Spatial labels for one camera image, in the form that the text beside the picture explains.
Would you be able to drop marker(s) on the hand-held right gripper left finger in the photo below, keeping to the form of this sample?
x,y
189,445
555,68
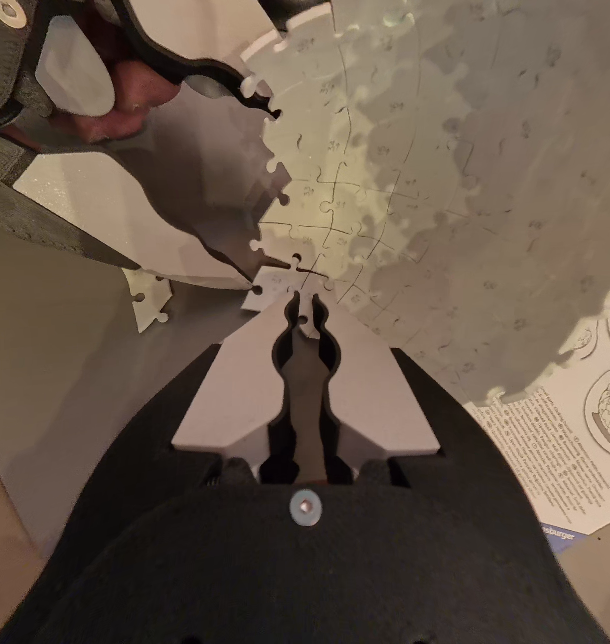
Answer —
x,y
224,397

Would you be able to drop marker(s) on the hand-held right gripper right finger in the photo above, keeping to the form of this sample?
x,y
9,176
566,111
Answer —
x,y
380,402

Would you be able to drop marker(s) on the white puzzle piece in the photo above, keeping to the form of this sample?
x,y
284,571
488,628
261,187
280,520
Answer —
x,y
149,302
274,297

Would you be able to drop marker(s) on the person's left hand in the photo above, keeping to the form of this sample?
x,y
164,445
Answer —
x,y
134,100

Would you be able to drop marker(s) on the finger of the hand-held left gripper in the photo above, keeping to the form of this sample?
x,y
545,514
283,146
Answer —
x,y
199,30
108,206

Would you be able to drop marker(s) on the printed instruction sheet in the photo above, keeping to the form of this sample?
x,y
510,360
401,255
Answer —
x,y
536,453

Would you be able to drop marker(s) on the white half-built puzzle ball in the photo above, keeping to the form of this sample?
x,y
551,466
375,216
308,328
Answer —
x,y
435,201

